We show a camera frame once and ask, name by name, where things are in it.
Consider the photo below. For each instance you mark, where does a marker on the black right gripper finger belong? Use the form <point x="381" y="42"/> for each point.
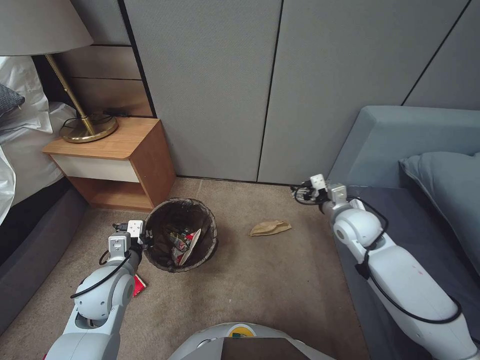
<point x="302" y="198"/>
<point x="300" y="189"/>

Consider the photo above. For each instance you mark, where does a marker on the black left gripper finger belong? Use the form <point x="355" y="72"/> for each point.
<point x="149" y="234"/>
<point x="145" y="245"/>

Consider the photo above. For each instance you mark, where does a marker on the brown woven trash bin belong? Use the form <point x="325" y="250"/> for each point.
<point x="180" y="258"/>

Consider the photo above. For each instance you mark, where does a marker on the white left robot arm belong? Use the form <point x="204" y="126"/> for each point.
<point x="101" y="288"/>

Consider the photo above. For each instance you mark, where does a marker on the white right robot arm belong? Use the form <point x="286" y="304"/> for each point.
<point x="397" y="270"/>

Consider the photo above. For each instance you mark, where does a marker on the dark green crumpled wrapper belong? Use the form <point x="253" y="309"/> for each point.
<point x="174" y="230"/>

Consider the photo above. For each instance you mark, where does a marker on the red white snack packet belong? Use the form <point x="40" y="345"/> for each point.
<point x="186" y="245"/>

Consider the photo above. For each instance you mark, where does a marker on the red flat packet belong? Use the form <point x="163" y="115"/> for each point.
<point x="138" y="286"/>

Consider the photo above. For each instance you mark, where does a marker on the crumpled brown paper bag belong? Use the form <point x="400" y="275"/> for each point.
<point x="269" y="227"/>

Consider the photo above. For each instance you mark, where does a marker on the wooden nightstand with white drawer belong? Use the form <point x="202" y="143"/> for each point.
<point x="112" y="165"/>

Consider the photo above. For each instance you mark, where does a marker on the blue grey sofa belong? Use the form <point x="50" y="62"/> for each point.
<point x="405" y="157"/>

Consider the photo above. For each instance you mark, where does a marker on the grey upholstered bed base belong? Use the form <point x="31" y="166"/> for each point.
<point x="33" y="251"/>

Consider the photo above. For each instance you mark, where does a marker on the blue grey cushion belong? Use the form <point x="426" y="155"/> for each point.
<point x="446" y="187"/>

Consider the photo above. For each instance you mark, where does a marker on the white bed duvet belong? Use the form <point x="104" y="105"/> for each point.
<point x="26" y="161"/>

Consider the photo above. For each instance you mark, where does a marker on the white robot front shell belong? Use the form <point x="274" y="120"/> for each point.
<point x="247" y="343"/>

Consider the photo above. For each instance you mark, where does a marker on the brown wooden headboard panel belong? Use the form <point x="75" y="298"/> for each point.
<point x="107" y="75"/>

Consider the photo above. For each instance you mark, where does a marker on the white pillow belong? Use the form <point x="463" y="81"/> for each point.
<point x="22" y="93"/>

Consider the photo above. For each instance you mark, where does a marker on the dark grey textured pillow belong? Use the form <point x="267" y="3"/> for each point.
<point x="9" y="99"/>

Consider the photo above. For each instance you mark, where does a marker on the brass lamp with grey shade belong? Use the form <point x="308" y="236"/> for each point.
<point x="41" y="26"/>

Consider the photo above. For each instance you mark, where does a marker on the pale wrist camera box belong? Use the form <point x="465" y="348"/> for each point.
<point x="318" y="181"/>
<point x="135" y="226"/>

